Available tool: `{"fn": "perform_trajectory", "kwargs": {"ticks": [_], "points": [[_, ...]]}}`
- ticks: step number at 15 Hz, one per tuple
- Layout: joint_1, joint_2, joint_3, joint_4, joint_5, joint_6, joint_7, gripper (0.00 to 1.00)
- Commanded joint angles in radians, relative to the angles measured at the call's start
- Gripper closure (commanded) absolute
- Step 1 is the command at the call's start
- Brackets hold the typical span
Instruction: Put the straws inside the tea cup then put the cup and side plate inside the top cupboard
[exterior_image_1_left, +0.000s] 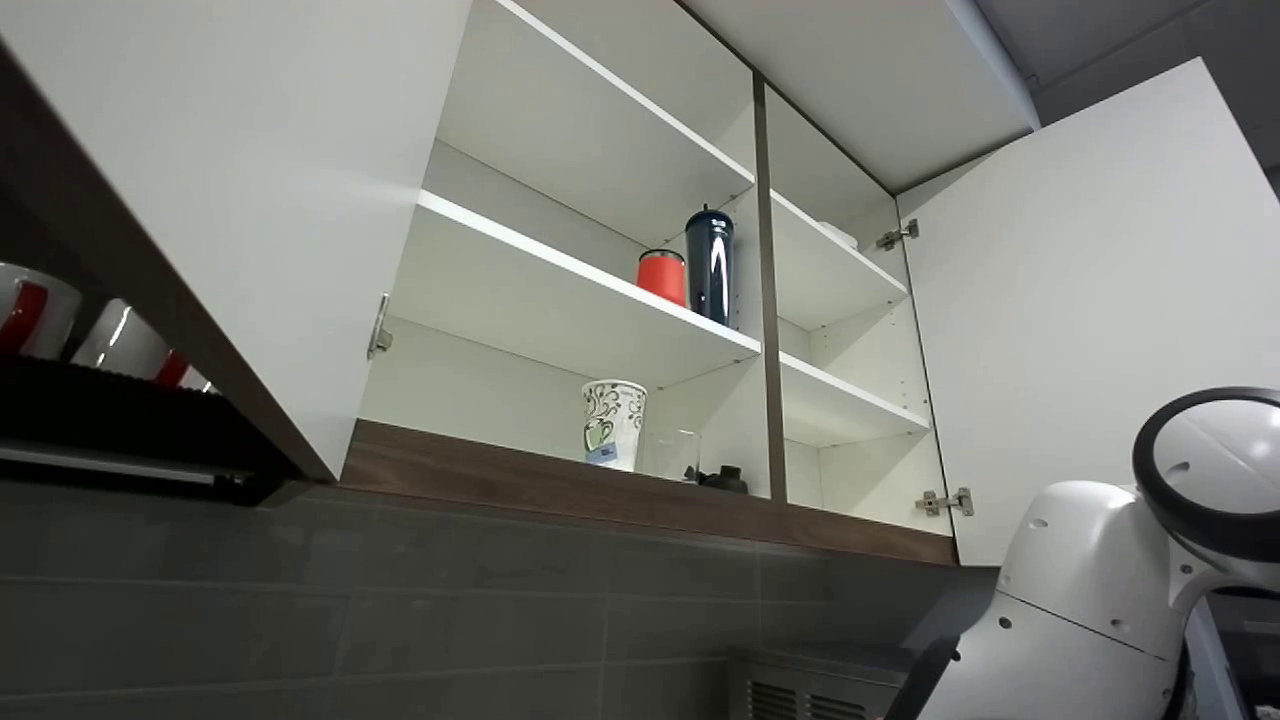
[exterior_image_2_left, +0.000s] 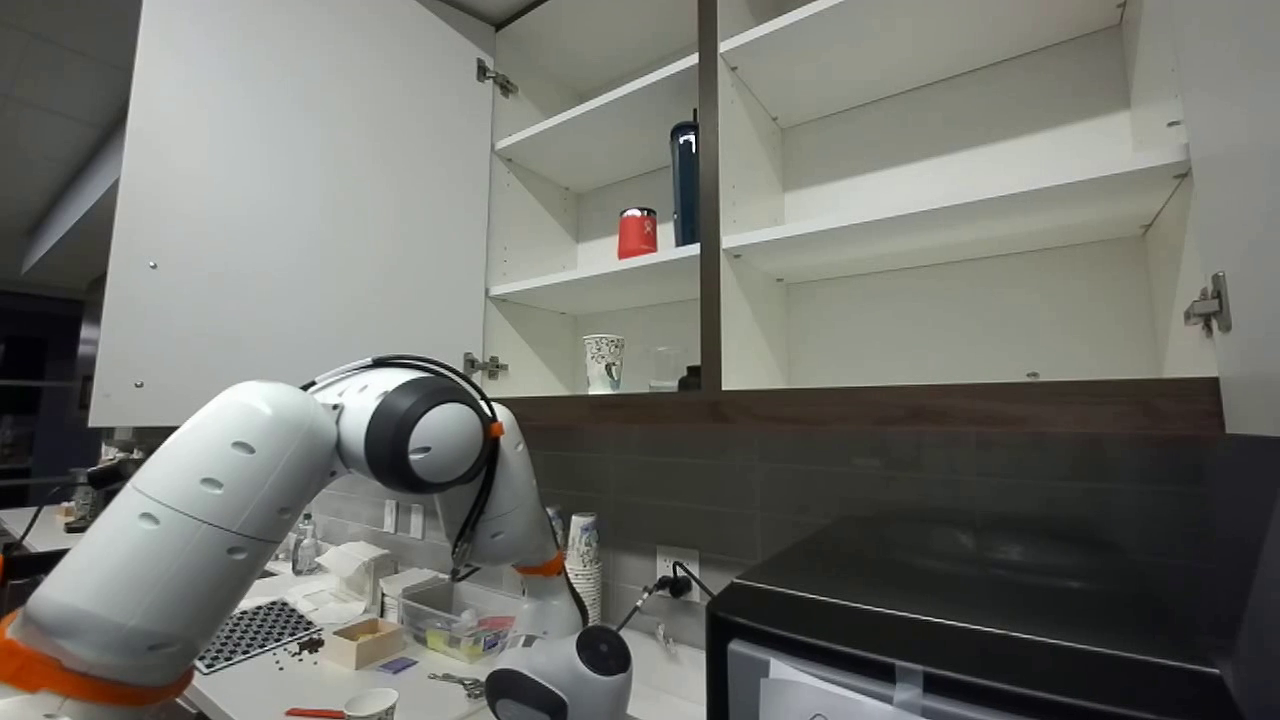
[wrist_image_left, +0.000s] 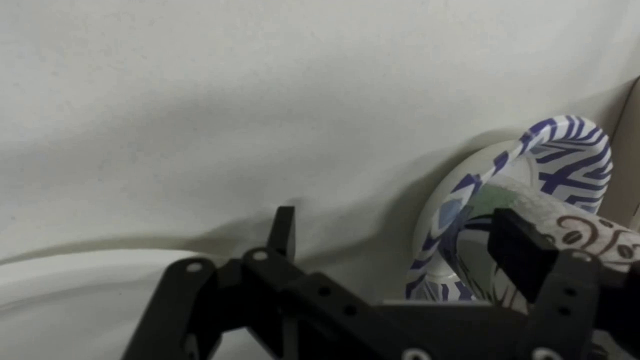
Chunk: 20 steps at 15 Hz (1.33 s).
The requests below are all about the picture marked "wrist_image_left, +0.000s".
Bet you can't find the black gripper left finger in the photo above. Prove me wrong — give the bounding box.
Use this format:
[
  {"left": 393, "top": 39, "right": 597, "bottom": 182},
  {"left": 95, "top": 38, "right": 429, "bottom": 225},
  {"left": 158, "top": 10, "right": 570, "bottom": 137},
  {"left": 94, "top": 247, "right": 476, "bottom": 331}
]
[{"left": 121, "top": 203, "right": 456, "bottom": 360}]

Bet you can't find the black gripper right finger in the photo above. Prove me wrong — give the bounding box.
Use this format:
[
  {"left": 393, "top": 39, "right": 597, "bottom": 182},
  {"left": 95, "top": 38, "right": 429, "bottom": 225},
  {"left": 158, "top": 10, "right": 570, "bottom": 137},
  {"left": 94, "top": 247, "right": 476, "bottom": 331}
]
[{"left": 451, "top": 205, "right": 640, "bottom": 360}]

